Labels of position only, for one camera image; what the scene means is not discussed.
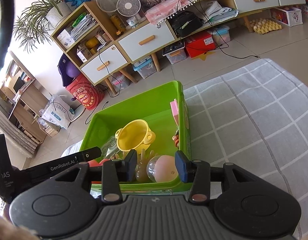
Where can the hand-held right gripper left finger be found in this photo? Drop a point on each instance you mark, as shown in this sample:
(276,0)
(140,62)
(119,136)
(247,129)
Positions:
(131,166)

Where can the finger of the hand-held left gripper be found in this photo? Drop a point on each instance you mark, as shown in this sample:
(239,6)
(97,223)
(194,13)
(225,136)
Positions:
(92,153)

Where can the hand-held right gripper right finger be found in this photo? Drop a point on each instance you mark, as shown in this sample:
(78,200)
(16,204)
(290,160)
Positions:
(182,167)

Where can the amber translucent hand toy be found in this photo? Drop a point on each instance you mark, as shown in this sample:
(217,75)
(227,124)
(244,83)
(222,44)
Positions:
(143,158)

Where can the pink clear capsule ball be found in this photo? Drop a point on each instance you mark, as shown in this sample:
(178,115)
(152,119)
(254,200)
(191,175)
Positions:
(164,168)

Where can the clear lens case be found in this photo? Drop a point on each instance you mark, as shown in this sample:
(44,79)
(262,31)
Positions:
(110,145)

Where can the yellow toy pot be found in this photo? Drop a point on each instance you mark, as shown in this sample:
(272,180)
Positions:
(135,135)

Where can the pink block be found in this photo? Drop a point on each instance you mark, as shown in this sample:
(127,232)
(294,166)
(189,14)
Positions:
(174,110)

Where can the green plastic box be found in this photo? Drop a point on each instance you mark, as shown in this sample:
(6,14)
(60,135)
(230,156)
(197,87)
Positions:
(149,105)

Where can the white round stand base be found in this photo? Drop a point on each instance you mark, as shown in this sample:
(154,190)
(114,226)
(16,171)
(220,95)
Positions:
(77,113)

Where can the white paper bag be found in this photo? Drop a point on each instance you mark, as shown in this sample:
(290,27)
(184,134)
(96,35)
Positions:
(57,115)

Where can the red printed bucket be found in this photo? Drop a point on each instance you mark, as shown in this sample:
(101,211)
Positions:
(85,96)

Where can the beige fuzzy cloth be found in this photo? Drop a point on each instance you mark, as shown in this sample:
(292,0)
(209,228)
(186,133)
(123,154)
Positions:
(9,227)

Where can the clear storage box pink contents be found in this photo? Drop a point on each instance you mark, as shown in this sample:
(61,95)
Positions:
(120,81)

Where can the grey checked blanket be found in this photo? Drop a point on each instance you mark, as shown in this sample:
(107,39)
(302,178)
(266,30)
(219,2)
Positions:
(243,117)

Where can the white drawer with lock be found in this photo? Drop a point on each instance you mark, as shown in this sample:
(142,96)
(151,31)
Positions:
(111,57)

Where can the clear storage box blue lid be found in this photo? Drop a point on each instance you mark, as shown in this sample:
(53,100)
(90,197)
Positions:
(145,67)

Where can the small white carton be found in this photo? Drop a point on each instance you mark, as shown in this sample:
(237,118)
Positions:
(83,52)

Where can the yellow mug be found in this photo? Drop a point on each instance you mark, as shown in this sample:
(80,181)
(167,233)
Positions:
(91,42)

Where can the wooden shelf cabinet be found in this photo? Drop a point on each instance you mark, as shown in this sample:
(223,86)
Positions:
(114,42)

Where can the black lid storage box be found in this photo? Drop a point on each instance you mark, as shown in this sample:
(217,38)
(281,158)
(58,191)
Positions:
(174,52)

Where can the red flat box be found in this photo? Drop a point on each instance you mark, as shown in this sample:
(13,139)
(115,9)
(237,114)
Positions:
(201,43)

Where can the yellow bottle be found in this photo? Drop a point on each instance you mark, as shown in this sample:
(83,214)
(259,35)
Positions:
(117,22)

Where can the wide white cabinet drawer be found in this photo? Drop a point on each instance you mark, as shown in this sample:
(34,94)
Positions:
(154,31)

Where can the black bag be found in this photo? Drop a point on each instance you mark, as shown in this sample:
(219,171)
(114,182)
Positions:
(185,22)

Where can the white desk fan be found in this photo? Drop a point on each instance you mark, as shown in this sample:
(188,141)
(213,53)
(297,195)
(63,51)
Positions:
(128,6)

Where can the potted green plant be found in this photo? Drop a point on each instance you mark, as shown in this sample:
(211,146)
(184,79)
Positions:
(44,7)

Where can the folded white cloth pile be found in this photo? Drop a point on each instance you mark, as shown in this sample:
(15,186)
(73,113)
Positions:
(217,11)

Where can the pink tasselled cloth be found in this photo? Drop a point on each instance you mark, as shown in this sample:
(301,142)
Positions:
(164,7)

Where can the yellow egg tray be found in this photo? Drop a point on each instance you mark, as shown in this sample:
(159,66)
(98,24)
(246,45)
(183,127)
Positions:
(265,25)

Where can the white printed crate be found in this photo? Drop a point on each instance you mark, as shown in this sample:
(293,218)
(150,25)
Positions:
(287,15)

